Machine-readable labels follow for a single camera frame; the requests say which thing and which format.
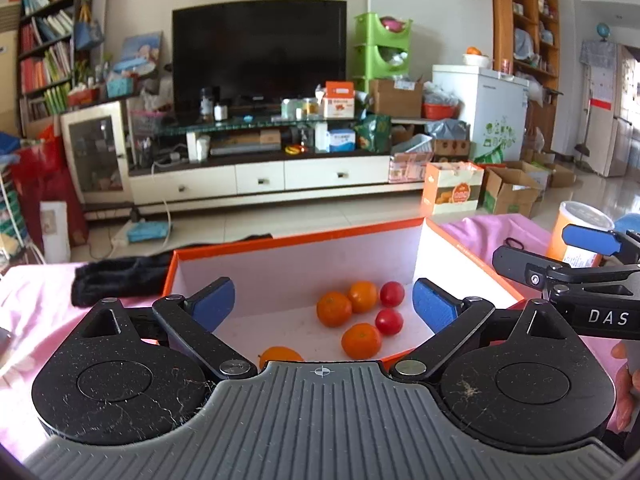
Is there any wooden shelf unit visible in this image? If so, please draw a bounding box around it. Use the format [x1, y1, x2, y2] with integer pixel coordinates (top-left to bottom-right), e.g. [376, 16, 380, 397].
[491, 0, 562, 153]

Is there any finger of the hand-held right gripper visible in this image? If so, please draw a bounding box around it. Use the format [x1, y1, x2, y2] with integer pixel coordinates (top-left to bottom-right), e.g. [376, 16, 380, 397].
[492, 246, 640, 293]
[561, 223, 640, 267]

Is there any white television stand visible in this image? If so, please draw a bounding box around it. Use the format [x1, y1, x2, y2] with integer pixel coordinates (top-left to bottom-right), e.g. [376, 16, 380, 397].
[127, 110, 426, 208]

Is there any red tomato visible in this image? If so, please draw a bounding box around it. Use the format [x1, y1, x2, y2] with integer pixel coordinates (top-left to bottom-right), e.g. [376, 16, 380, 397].
[379, 281, 405, 308]
[375, 308, 404, 336]

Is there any blue tissue pack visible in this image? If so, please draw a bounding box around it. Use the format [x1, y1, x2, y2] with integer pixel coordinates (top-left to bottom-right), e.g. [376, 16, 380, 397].
[126, 223, 172, 243]

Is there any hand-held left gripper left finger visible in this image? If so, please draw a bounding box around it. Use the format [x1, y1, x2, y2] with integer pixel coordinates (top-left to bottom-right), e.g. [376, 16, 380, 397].
[80, 276, 258, 381]

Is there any black flat television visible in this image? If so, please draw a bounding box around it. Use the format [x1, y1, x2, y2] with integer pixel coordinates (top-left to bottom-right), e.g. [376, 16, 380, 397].
[171, 0, 348, 113]

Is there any orange round canister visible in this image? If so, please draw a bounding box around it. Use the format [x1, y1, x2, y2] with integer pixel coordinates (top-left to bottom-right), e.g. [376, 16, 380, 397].
[545, 201, 616, 268]

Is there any orange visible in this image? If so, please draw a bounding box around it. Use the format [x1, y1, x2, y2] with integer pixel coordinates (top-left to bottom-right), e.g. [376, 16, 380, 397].
[316, 291, 353, 328]
[258, 346, 305, 370]
[348, 280, 380, 314]
[341, 323, 383, 360]

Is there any open cardboard box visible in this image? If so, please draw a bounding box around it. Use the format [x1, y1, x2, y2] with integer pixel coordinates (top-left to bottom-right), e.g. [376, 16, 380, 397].
[482, 160, 551, 218]

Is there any white refrigerator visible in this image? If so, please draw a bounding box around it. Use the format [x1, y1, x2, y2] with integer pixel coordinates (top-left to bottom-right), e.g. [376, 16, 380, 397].
[582, 42, 640, 178]

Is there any person's right hand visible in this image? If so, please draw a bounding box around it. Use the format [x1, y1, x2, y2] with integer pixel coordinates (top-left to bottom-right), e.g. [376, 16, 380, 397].
[612, 341, 640, 431]

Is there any white glass door cabinet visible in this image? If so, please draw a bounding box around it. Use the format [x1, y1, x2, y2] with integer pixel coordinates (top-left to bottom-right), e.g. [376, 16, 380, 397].
[60, 100, 135, 206]

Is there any pink flower printed blanket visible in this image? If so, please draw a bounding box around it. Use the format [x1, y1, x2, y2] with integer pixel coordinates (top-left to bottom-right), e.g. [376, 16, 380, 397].
[0, 212, 640, 461]

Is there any white bowl with orange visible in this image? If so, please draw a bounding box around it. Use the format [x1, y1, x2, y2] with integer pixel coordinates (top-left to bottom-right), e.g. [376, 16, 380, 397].
[461, 46, 493, 67]

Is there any brown cardboard box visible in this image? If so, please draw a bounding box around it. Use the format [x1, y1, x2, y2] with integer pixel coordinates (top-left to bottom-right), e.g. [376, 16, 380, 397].
[369, 78, 425, 119]

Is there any blue and white box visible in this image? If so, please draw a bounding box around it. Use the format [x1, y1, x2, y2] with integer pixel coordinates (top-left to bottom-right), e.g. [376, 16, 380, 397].
[327, 129, 357, 153]

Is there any green snack bag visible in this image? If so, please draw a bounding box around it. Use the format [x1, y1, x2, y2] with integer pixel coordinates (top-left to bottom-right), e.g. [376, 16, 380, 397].
[355, 114, 392, 155]

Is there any orange and white medicine box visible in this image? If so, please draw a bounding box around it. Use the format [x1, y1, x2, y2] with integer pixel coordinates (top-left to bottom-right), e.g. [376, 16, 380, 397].
[320, 81, 357, 120]

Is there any orange cardboard box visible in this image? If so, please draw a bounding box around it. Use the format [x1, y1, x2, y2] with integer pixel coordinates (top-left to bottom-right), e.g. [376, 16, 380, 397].
[161, 217, 525, 366]

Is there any red shopping bag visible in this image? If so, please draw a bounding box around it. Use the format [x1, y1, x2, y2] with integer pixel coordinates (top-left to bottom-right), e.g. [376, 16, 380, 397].
[10, 130, 88, 248]

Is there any green plastic stacking rack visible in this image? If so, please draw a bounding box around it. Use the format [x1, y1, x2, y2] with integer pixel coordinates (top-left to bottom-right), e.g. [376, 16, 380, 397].
[354, 12, 415, 83]

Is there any black cloth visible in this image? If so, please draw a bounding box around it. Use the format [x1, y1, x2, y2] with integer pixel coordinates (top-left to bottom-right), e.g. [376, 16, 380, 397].
[70, 252, 175, 309]

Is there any white power strip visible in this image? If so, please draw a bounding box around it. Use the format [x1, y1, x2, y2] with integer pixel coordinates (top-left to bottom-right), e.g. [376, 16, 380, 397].
[111, 220, 146, 247]

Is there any white chest freezer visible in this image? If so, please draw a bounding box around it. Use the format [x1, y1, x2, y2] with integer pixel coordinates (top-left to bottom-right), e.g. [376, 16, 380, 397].
[432, 64, 530, 163]

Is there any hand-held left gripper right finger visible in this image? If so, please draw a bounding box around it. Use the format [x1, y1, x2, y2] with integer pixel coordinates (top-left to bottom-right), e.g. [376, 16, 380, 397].
[390, 277, 576, 386]

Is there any blue plastic basket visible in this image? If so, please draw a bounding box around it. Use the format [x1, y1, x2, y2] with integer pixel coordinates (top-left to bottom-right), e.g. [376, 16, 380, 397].
[105, 75, 136, 100]

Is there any orange fruit gift carton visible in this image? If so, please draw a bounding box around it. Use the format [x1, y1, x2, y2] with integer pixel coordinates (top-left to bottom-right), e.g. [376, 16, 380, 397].
[422, 161, 485, 216]

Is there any bookshelf with books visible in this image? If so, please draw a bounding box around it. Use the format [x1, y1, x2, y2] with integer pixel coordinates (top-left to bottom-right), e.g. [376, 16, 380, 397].
[17, 0, 108, 136]

